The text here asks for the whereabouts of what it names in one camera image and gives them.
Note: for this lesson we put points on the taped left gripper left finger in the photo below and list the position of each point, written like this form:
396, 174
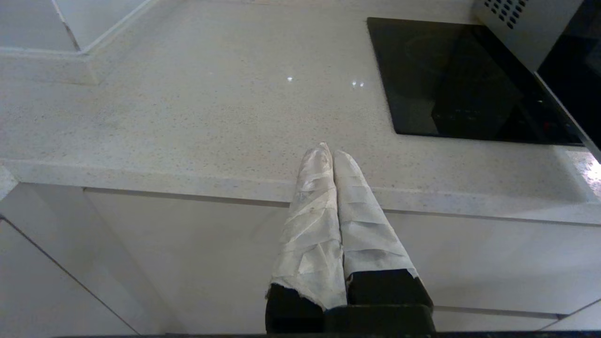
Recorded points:
310, 234

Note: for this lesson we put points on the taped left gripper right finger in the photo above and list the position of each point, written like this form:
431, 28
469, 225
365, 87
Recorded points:
366, 234

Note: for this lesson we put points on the black glass microwave door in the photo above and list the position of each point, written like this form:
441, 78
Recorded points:
577, 80

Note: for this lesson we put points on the beige cabinet drawer front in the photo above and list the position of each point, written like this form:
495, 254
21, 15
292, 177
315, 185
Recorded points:
188, 258

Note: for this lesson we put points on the black square mat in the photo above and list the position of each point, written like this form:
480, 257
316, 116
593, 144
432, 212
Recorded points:
446, 84

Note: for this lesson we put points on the white cabinet side panel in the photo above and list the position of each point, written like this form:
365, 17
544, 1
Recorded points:
47, 281

